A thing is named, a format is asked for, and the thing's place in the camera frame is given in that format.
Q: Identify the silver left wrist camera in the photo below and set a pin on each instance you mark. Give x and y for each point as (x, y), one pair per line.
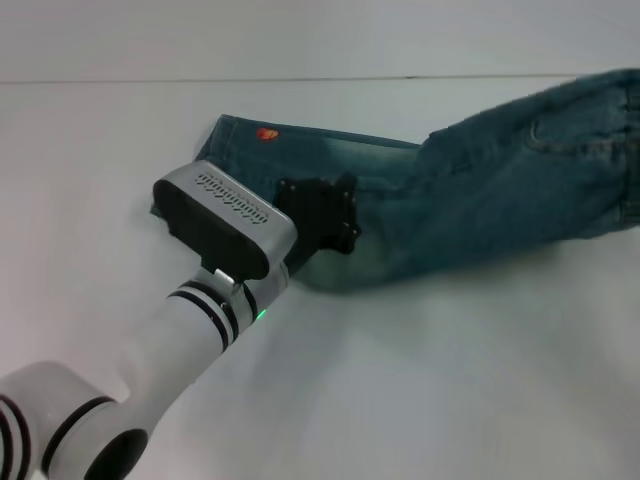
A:
(225, 220)

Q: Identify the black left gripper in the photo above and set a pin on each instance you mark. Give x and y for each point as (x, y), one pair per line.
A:
(320, 215)

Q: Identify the blue denim shorts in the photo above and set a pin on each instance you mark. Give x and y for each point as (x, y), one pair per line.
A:
(475, 200)

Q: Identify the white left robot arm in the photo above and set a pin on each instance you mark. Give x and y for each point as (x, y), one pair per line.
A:
(150, 360)

